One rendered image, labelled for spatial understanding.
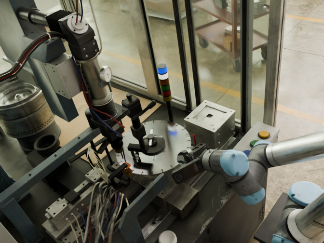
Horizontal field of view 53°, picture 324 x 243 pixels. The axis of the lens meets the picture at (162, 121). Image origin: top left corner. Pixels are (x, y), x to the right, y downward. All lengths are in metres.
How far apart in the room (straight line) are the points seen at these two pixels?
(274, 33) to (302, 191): 0.57
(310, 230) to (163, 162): 0.59
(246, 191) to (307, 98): 2.26
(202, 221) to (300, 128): 1.70
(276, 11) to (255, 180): 0.61
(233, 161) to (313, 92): 2.41
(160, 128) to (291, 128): 1.61
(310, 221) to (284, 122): 1.97
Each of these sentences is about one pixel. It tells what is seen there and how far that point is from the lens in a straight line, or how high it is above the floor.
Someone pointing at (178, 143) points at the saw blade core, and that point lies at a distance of 1.38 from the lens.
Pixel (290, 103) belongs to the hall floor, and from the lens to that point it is 3.14.
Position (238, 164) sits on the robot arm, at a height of 1.19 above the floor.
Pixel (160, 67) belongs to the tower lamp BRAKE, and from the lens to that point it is 1.49.
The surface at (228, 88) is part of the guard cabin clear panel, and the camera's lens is 1.59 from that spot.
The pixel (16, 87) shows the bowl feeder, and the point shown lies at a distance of 1.93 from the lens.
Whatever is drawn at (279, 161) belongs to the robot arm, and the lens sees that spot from 1.07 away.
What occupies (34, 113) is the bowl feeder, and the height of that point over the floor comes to 1.01.
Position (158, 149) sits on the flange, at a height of 0.96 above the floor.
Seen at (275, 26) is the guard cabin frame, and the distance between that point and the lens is 1.31.
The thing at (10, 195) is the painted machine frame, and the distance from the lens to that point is 1.33.
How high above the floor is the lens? 1.91
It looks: 39 degrees down
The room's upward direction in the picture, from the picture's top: 12 degrees counter-clockwise
